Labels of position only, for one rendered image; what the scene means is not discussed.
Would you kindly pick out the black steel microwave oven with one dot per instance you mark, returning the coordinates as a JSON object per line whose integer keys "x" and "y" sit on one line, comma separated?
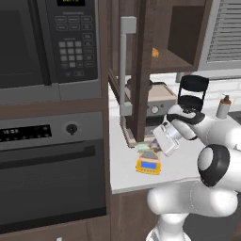
{"x": 47, "y": 47}

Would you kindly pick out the green wrapped bar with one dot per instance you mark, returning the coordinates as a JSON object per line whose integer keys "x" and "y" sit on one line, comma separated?
{"x": 143, "y": 146}

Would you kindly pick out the small orange food item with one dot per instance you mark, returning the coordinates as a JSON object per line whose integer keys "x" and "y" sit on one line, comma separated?
{"x": 155, "y": 52}

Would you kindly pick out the brown cabinet door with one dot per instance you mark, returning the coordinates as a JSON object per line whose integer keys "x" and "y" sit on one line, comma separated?
{"x": 141, "y": 62}

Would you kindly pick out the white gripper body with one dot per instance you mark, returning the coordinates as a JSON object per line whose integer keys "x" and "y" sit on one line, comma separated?
{"x": 167, "y": 140}

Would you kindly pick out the brown wall cabinet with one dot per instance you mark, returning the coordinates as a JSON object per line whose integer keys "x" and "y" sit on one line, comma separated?
{"x": 179, "y": 34}

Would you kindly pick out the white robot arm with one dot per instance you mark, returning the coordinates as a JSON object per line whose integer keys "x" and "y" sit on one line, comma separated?
{"x": 191, "y": 200}

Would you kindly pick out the brown base cabinet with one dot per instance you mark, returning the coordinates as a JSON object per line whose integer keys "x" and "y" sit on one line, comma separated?
{"x": 131, "y": 216}

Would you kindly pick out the yellow digital scale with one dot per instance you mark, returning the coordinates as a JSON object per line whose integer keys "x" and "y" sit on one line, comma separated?
{"x": 149, "y": 164}

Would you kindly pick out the black oven knob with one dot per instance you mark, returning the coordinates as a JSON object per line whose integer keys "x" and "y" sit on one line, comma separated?
{"x": 72, "y": 128}

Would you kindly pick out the grey window blinds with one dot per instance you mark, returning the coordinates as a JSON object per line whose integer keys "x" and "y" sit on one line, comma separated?
{"x": 223, "y": 34}

